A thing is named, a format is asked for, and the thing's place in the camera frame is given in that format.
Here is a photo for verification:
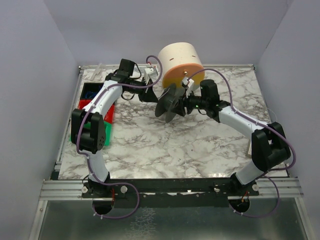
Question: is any clear plastic strip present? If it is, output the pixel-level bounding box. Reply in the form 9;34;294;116
90;63;105;81

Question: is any red storage bin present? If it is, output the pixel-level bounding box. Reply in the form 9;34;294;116
77;99;115;124

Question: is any black cable spool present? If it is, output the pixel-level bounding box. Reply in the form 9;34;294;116
155;83;185;123

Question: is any green storage bin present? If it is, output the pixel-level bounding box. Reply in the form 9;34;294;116
79;121;112;150

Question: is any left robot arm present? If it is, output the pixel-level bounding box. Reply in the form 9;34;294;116
71;59;162;186

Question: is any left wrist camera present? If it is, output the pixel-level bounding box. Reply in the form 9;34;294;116
143;63;158;85

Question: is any small white cardboard box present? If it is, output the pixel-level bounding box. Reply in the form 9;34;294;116
245;141;252;158

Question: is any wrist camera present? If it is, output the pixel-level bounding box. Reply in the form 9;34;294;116
181;77;195;98
143;63;158;85

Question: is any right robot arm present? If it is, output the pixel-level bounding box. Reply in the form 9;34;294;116
169;79;291;186

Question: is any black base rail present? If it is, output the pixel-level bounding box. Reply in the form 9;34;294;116
81;177;259;209

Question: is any cream cylindrical drawer cabinet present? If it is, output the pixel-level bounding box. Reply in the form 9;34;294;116
157;42;205;89

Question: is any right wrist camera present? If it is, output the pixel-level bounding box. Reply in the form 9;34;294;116
181;77;195;98

